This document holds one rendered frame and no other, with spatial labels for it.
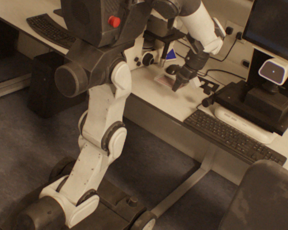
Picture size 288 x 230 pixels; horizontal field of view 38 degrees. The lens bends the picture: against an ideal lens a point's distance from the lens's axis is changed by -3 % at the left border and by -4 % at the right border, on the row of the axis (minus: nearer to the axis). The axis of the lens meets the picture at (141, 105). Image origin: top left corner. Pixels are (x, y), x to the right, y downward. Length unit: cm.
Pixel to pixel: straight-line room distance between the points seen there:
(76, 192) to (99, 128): 33
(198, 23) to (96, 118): 62
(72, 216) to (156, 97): 64
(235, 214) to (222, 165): 141
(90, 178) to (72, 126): 107
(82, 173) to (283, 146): 89
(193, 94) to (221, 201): 88
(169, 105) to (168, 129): 107
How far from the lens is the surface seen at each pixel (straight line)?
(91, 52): 145
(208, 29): 141
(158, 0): 124
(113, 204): 211
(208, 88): 185
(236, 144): 174
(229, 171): 283
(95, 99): 170
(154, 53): 217
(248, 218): 143
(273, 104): 184
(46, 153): 263
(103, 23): 132
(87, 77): 144
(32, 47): 363
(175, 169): 277
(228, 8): 253
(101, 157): 184
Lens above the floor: 164
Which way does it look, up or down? 30 degrees down
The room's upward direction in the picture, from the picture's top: 16 degrees clockwise
